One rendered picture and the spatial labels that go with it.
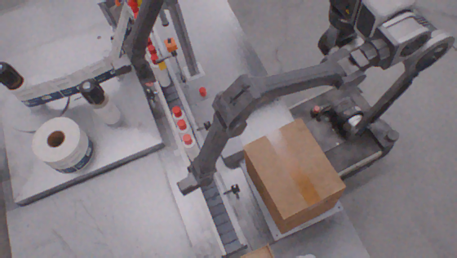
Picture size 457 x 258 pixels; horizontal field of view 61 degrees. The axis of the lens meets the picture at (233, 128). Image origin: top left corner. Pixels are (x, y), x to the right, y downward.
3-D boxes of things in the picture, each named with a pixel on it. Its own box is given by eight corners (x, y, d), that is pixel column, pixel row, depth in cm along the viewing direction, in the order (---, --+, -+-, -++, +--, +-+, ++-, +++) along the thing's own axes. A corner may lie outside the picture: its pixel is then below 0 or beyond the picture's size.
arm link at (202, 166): (252, 120, 99) (232, 86, 102) (233, 126, 96) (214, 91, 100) (213, 185, 134) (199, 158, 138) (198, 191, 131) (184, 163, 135)
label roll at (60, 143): (45, 144, 175) (27, 131, 162) (86, 124, 178) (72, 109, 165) (56, 181, 167) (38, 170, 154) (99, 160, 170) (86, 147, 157)
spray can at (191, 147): (188, 154, 167) (178, 134, 149) (199, 149, 168) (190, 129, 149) (192, 165, 165) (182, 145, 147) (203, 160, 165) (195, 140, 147)
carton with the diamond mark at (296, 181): (246, 171, 165) (241, 145, 141) (295, 145, 168) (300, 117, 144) (281, 235, 152) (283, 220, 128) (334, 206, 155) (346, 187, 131)
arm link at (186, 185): (210, 180, 129) (199, 157, 132) (179, 196, 128) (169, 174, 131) (215, 187, 140) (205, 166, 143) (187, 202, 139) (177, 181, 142)
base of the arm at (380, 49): (388, 68, 118) (400, 44, 107) (366, 80, 117) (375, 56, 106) (371, 49, 122) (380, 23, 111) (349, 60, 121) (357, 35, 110)
